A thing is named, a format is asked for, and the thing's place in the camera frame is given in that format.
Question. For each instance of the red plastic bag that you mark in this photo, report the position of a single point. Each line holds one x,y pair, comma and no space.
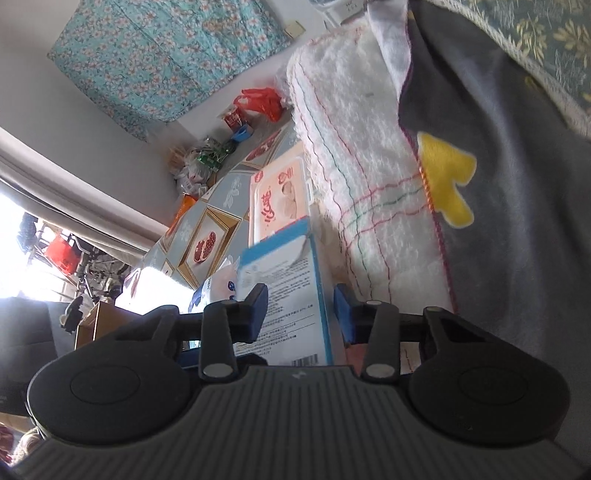
263,104

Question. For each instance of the dark blue hanging garment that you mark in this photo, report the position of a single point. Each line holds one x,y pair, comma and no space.
27,230

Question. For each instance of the orange packet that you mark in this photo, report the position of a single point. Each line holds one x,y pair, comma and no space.
182,212

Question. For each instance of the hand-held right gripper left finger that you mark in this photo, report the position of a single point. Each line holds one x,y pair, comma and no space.
256,309

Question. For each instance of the pink wet wipes pack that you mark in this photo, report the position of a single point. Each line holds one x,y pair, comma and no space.
281,194

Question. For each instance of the teal floral wall cloth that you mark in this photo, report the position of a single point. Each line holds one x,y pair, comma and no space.
175,55

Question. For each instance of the blue and white carton box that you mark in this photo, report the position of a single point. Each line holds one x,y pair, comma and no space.
291,277

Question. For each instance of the black chair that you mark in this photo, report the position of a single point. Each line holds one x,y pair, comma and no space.
23,346

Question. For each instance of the pomegranate print tablecloth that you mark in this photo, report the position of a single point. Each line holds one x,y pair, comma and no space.
221,194

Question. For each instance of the red cup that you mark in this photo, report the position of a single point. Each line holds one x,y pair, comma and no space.
233,119

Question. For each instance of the white tissue pack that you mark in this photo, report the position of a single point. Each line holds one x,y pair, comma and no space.
217,286

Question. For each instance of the green floral quilt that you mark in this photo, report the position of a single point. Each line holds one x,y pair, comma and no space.
545,37

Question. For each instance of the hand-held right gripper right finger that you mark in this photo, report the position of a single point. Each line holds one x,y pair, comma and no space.
341,314

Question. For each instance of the small beige wall fixture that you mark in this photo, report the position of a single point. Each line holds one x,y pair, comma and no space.
295,30

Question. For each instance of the white towel with coloured stitching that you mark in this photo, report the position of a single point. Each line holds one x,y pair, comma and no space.
360,115

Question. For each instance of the red basket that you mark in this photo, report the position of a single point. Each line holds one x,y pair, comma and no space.
62,254

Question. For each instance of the brown cardboard box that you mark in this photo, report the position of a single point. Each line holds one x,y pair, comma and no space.
106,318

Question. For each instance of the plastic bag of groceries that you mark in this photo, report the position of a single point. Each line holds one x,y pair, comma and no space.
207,157

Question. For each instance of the grey blanket with yellow patch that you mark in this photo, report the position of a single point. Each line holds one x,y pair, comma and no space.
508,254

